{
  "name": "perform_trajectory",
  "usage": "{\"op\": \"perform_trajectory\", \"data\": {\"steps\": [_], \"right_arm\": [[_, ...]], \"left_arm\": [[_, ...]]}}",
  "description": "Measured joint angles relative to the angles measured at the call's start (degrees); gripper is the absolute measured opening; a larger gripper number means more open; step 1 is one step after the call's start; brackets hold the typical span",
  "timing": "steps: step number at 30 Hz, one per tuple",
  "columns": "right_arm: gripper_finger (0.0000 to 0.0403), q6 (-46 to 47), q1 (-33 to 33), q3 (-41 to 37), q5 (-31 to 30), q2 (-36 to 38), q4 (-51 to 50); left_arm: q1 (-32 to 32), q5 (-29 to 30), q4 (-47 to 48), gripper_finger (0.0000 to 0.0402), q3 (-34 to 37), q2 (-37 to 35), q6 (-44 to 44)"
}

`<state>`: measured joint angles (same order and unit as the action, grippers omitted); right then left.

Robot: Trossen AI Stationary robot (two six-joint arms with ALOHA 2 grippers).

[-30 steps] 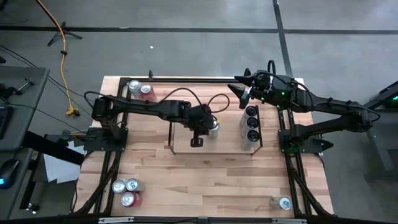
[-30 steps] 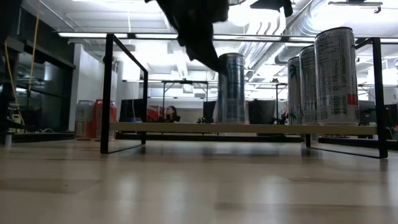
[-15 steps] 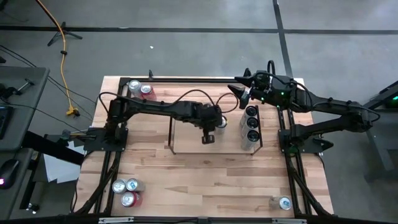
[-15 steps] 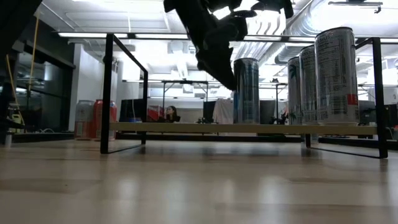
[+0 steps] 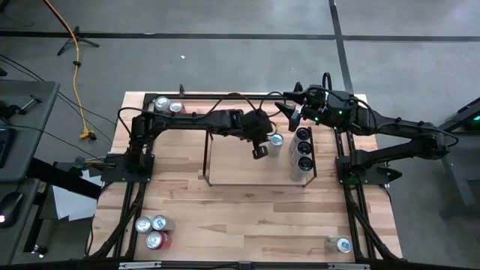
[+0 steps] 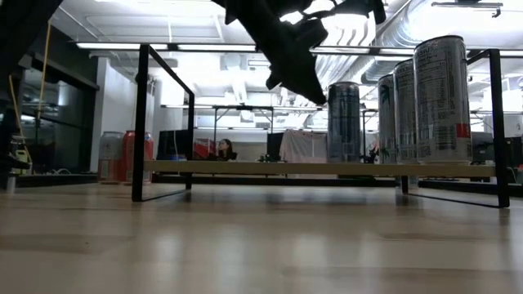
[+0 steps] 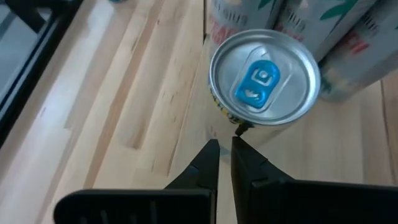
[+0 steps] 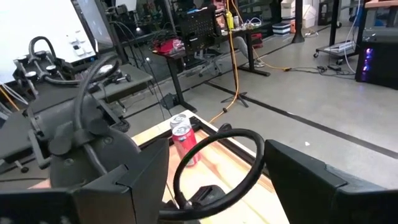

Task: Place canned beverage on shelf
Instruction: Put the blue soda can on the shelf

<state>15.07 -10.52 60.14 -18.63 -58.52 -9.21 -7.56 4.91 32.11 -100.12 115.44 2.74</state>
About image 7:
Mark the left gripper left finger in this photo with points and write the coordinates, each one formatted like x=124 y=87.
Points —
x=140 y=208

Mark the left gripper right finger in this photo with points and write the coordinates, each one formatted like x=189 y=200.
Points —
x=311 y=205

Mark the white can blue tab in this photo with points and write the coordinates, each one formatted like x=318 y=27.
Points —
x=264 y=77

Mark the white Celsius can black lid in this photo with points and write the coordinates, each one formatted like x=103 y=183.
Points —
x=242 y=15
x=314 y=21
x=360 y=62

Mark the black aluminium rig frame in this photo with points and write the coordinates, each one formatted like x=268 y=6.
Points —
x=40 y=62

